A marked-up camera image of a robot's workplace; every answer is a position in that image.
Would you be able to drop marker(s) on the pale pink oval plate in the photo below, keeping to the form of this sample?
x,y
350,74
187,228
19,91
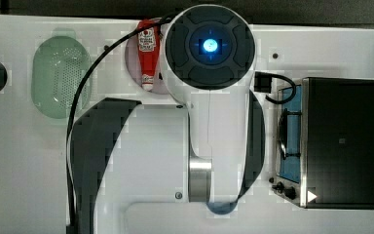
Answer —
x,y
133,66

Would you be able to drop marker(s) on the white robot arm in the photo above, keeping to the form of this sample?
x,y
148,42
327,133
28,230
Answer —
x,y
206,145

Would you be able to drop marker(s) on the black toaster oven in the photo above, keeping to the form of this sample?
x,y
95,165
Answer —
x,y
325,144

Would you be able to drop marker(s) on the green perforated colander bowl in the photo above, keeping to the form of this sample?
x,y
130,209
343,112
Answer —
x,y
59,65

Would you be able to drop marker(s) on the blue bowl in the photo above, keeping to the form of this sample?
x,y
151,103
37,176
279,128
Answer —
x,y
221,208

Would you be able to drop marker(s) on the red ketchup bottle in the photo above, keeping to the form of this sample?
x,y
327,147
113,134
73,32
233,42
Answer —
x,y
148,42

